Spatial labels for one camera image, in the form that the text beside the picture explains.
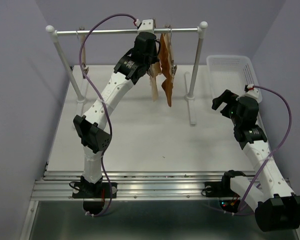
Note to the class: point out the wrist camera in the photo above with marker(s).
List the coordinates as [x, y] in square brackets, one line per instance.
[251, 91]
[147, 25]

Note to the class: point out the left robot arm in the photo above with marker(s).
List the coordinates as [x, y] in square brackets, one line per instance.
[90, 127]

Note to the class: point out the cream beige underwear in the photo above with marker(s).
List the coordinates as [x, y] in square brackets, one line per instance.
[154, 89]

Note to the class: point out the hanger holding brown underwear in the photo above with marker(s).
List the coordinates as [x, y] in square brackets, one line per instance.
[172, 47]

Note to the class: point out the beige clip hanger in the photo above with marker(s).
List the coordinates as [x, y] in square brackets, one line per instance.
[155, 68]

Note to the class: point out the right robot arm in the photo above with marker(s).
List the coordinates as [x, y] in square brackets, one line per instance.
[273, 202]

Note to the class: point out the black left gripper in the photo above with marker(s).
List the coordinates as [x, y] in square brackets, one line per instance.
[154, 59]

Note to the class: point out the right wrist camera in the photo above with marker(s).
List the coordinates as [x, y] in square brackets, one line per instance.
[251, 91]

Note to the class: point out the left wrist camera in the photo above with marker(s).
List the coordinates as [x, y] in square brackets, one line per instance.
[147, 25]

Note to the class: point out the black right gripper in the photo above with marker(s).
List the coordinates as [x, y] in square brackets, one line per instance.
[227, 95]

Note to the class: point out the empty wooden clip hanger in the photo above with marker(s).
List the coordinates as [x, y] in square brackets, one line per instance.
[83, 55]

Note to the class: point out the silver and white clothes rack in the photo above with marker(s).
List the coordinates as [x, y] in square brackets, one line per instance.
[80, 91]

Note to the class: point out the white plastic basket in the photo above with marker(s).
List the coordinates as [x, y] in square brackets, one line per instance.
[230, 72]

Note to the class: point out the brown underwear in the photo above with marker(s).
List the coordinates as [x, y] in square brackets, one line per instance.
[166, 58]

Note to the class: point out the aluminium mounting rail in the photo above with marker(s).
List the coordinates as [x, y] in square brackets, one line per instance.
[131, 185]

